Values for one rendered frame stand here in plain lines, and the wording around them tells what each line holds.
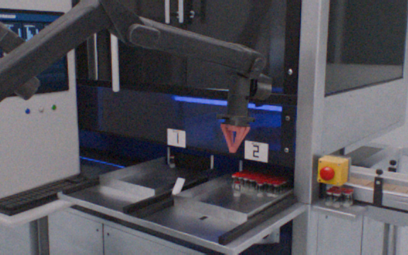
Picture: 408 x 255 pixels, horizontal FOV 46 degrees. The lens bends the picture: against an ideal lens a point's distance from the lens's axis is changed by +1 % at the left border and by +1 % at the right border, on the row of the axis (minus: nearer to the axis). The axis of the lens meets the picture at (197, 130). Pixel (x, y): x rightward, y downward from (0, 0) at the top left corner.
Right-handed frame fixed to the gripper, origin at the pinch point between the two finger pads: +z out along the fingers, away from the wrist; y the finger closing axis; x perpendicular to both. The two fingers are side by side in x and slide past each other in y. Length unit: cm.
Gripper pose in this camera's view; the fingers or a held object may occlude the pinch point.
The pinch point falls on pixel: (232, 149)
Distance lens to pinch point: 128.6
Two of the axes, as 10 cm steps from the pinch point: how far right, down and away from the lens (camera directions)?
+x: -7.9, -1.1, 6.0
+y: 6.0, 0.2, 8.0
